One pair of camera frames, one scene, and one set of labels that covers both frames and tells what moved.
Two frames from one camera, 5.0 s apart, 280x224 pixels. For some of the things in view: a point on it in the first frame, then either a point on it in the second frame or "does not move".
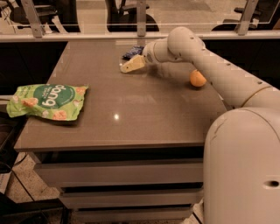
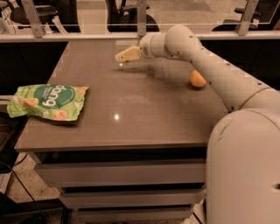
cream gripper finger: [136, 63] -> [134, 52]
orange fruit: [197, 79] does not move
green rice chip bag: [47, 101] does not move
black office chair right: [265, 16] does not move
